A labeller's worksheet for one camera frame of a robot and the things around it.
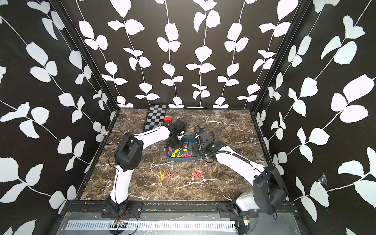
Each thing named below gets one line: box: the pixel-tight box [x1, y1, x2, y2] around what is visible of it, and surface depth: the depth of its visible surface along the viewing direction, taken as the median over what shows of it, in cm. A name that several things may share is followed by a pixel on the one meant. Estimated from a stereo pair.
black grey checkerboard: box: [142, 104, 167, 133], surface depth 114 cm
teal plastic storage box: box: [164, 135, 202, 162], surface depth 95 cm
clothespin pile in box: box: [167, 143, 195, 159], surface depth 95 cm
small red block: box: [164, 116, 173, 123], surface depth 115 cm
